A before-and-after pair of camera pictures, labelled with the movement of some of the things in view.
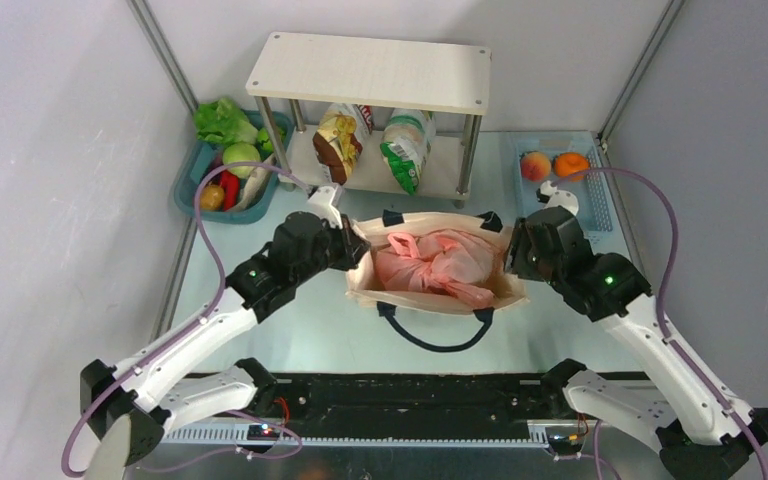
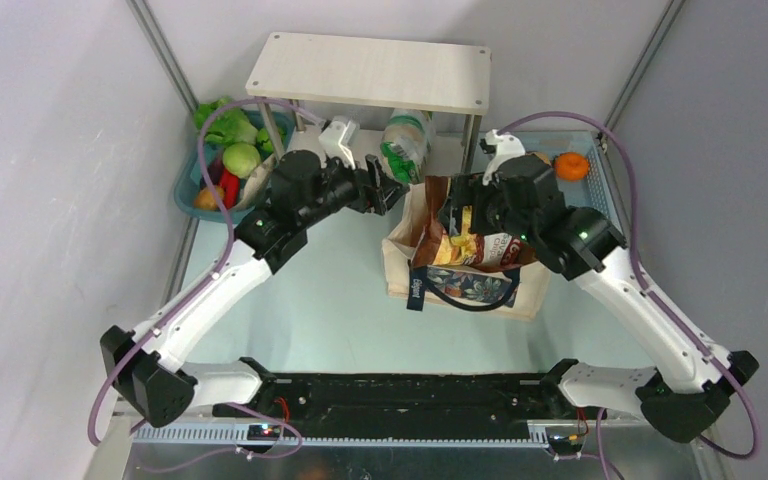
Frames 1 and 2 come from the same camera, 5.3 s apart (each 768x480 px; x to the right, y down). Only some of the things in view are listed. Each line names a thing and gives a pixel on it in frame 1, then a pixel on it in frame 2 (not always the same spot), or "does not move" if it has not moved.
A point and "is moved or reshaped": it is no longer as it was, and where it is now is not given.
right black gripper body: [518, 250] → [475, 211]
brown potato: [212, 197] does not move
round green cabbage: [241, 152] does not move
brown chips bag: [341, 131] → [438, 245]
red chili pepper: [231, 187] does not move
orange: [570, 162] does not move
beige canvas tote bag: [436, 263] is moved or reshaped
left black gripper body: [352, 246] → [373, 189]
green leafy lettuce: [219, 122] does not move
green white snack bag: [406, 142] does not move
